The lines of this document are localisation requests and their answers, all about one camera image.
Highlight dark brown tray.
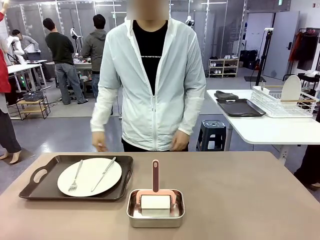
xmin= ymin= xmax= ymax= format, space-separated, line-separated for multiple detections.
xmin=216 ymin=98 xmax=267 ymax=118

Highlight person in dark green sweater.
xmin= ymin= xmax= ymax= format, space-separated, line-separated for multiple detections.
xmin=42 ymin=17 xmax=89 ymax=105

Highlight white round plate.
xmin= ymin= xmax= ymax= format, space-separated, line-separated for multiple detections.
xmin=56 ymin=157 xmax=123 ymax=198

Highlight long white desk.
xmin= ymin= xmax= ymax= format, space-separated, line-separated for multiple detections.
xmin=7 ymin=63 xmax=52 ymax=92

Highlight person's left hand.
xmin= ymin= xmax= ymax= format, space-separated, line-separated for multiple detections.
xmin=171 ymin=129 xmax=190 ymax=152

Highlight person's right hand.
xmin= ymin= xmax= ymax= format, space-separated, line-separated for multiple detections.
xmin=91 ymin=131 xmax=109 ymax=153

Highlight black stand with white head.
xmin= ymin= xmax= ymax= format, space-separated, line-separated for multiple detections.
xmin=243 ymin=27 xmax=275 ymax=87

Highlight silver fork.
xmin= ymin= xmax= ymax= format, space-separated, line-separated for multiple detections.
xmin=67 ymin=159 xmax=84 ymax=193

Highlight black utility cart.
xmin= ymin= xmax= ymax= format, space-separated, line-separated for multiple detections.
xmin=297 ymin=69 xmax=320 ymax=97

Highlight silver table knife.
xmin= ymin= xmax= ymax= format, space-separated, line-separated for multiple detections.
xmin=90 ymin=156 xmax=117 ymax=193

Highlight rectangular steel container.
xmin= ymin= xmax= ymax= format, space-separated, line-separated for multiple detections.
xmin=126 ymin=188 xmax=186 ymax=229

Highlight black suitcases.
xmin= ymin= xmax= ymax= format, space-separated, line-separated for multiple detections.
xmin=239 ymin=49 xmax=258 ymax=70

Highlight dark grey plastic stool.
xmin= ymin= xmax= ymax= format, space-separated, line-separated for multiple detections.
xmin=196 ymin=119 xmax=227 ymax=152

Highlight person in grey hoodie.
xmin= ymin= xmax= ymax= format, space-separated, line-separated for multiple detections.
xmin=81 ymin=14 xmax=109 ymax=101

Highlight person in white jacket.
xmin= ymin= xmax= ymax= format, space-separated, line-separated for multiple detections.
xmin=89 ymin=0 xmax=207 ymax=153

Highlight white oval plate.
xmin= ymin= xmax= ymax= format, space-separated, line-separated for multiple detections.
xmin=281 ymin=74 xmax=302 ymax=102

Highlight person's right forearm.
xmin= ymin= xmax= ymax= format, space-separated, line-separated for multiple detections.
xmin=89 ymin=96 xmax=117 ymax=133

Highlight wooden shoe rack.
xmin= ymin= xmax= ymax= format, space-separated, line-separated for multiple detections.
xmin=208 ymin=54 xmax=240 ymax=78

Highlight clothes rack with clothes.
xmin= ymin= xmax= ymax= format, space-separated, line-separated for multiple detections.
xmin=288 ymin=26 xmax=320 ymax=76

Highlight white side table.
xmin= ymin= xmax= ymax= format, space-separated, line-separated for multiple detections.
xmin=206 ymin=88 xmax=320 ymax=166

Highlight person's left forearm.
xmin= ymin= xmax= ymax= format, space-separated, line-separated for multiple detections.
xmin=177 ymin=96 xmax=206 ymax=136

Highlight person in grey top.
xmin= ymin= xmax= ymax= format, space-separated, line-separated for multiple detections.
xmin=11 ymin=29 xmax=41 ymax=55

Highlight white wire dish rack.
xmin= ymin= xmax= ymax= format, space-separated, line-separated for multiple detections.
xmin=251 ymin=84 xmax=320 ymax=118

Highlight pink lint roller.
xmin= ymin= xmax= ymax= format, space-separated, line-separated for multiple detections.
xmin=136 ymin=159 xmax=177 ymax=218

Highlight grey wire basket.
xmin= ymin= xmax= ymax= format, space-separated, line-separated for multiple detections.
xmin=22 ymin=90 xmax=45 ymax=102

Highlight person in black trousers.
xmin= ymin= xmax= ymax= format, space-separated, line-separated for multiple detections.
xmin=293 ymin=144 xmax=320 ymax=192

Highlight brown serving tray with handles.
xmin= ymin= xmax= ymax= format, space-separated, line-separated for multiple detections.
xmin=18 ymin=154 xmax=135 ymax=202

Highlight small wooden black-frame shelf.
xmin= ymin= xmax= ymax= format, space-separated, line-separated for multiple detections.
xmin=15 ymin=95 xmax=51 ymax=121

